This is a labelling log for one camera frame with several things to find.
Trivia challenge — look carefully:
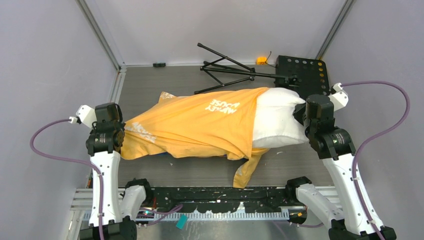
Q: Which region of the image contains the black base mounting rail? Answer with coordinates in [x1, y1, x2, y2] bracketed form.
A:
[141, 186, 305, 214]

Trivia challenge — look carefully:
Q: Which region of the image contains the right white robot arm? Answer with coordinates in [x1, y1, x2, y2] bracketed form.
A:
[285, 94, 397, 240]

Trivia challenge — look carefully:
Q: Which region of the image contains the orange tape roll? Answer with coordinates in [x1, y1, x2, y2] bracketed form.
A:
[255, 56, 268, 65]

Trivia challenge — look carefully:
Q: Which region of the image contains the teal tape piece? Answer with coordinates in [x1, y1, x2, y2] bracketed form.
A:
[175, 214, 188, 230]

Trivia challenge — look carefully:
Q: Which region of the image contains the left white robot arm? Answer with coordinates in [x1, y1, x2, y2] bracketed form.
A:
[76, 102, 154, 240]

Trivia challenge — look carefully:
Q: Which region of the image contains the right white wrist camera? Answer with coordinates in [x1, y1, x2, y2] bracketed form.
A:
[328, 82, 349, 112]

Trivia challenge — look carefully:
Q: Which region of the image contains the black folded tripod stand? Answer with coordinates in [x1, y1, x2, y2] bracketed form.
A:
[194, 42, 301, 95]

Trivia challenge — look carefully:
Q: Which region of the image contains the black perforated metal plate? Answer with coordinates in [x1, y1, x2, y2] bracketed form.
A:
[274, 55, 331, 100]

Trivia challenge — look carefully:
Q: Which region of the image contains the white pillow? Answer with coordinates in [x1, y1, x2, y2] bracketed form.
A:
[252, 87, 308, 149]

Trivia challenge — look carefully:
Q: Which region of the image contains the yellow printed pillowcase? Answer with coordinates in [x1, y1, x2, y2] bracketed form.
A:
[121, 87, 267, 189]

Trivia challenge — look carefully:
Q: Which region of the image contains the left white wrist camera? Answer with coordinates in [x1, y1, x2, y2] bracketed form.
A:
[68, 105, 97, 129]

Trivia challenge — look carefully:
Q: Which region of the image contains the white slotted cable duct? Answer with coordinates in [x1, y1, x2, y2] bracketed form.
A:
[82, 210, 291, 222]

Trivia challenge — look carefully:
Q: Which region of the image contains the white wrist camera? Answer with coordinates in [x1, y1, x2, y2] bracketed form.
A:
[68, 105, 97, 129]
[328, 82, 349, 112]

